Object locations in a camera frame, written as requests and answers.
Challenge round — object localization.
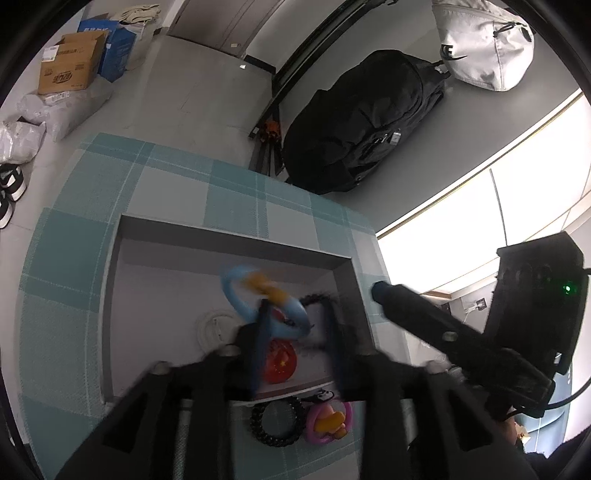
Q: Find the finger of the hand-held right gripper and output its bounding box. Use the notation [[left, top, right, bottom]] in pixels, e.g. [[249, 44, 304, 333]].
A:
[[372, 281, 490, 365]]

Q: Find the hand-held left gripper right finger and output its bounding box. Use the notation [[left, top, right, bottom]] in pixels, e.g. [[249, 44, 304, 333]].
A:
[[323, 295, 541, 480]]

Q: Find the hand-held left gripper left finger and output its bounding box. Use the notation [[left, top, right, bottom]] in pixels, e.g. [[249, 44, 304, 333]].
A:
[[55, 298, 273, 480]]

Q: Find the red round compact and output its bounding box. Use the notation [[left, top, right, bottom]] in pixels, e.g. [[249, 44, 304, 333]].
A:
[[263, 309, 297, 385]]

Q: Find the white round case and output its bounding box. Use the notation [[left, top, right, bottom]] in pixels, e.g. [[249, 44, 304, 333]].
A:
[[196, 310, 241, 354]]

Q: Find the light blue ring bracelet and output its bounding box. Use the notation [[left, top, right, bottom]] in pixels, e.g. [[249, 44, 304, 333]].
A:
[[221, 265, 312, 342]]

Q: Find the purple ring bracelet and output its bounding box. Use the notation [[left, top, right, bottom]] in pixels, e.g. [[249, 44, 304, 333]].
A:
[[305, 401, 354, 445]]

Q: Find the black spiral hair tie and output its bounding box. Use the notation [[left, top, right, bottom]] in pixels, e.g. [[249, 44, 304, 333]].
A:
[[295, 291, 338, 352]]

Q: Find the black bead bracelet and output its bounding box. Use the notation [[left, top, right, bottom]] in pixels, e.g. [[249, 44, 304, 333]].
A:
[[249, 398, 306, 447]]

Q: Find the grey box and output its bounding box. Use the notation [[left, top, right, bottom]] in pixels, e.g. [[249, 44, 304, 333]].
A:
[[100, 213, 377, 407]]

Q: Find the person's right forearm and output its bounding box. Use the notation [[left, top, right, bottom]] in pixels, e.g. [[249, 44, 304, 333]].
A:
[[501, 415, 591, 480]]

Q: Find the frosted glass window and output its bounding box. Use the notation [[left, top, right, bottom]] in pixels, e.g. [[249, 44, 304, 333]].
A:
[[376, 90, 591, 462]]

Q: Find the black backpack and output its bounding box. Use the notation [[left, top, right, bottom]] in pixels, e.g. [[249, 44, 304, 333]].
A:
[[283, 50, 446, 195]]

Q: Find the white duffel bag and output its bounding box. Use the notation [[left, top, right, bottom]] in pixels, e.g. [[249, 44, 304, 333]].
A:
[[431, 0, 536, 92]]

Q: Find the grey plastic mailing bag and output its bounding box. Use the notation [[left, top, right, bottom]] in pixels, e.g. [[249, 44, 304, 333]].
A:
[[17, 76, 114, 141]]

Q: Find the white plastic bag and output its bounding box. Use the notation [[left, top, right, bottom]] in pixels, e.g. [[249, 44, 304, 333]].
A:
[[0, 120, 47, 164]]

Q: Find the blue cardboard box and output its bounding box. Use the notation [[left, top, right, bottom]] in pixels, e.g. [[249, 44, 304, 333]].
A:
[[78, 18, 137, 84]]

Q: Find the grey door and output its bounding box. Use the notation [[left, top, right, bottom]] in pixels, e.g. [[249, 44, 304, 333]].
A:
[[167, 0, 287, 58]]

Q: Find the brown cardboard box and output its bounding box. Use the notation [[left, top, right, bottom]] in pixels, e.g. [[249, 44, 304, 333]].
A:
[[38, 30, 110, 95]]

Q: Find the cream tote bag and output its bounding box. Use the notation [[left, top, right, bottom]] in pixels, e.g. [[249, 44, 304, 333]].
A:
[[111, 4, 162, 70]]

